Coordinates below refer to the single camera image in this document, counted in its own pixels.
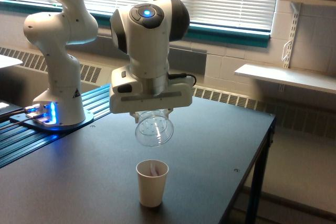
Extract white radiator cover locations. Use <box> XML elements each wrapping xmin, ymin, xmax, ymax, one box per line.
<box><xmin>1</xmin><ymin>47</ymin><xmax>335</xmax><ymax>139</ymax></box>

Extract white wall shelf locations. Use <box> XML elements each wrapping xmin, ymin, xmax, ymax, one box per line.
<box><xmin>281</xmin><ymin>0</ymin><xmax>336</xmax><ymax>7</ymax></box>
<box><xmin>235</xmin><ymin>64</ymin><xmax>335</xmax><ymax>94</ymax></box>

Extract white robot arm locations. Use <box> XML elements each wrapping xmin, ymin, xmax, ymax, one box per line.
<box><xmin>24</xmin><ymin>0</ymin><xmax>194</xmax><ymax>129</ymax></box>

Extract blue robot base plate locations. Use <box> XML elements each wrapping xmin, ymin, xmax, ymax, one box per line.
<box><xmin>23</xmin><ymin>110</ymin><xmax>94</xmax><ymax>132</ymax></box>

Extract white shelf rail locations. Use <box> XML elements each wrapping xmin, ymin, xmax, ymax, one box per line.
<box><xmin>281</xmin><ymin>0</ymin><xmax>302</xmax><ymax>69</ymax></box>

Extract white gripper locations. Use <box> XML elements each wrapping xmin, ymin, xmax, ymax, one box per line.
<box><xmin>109</xmin><ymin>68</ymin><xmax>193</xmax><ymax>122</ymax></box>

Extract clear plastic cup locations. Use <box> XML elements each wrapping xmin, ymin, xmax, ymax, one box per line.
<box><xmin>135</xmin><ymin>110</ymin><xmax>174</xmax><ymax>147</ymax></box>

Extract white upper wall shelf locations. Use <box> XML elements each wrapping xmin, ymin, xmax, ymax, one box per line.
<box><xmin>281</xmin><ymin>0</ymin><xmax>336</xmax><ymax>7</ymax></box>

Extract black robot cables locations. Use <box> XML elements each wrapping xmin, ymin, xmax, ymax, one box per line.
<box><xmin>0</xmin><ymin>106</ymin><xmax>40</xmax><ymax>130</ymax></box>

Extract black table leg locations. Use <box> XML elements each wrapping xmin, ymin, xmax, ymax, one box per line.
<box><xmin>245</xmin><ymin>119</ymin><xmax>276</xmax><ymax>223</ymax></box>

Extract white side table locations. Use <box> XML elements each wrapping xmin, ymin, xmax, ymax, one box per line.
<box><xmin>0</xmin><ymin>55</ymin><xmax>23</xmax><ymax>68</ymax></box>

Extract white paper cup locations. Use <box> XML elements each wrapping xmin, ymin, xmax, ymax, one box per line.
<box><xmin>136</xmin><ymin>159</ymin><xmax>169</xmax><ymax>208</ymax></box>

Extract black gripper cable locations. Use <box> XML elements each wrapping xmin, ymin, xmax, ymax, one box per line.
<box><xmin>167</xmin><ymin>73</ymin><xmax>197</xmax><ymax>87</ymax></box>

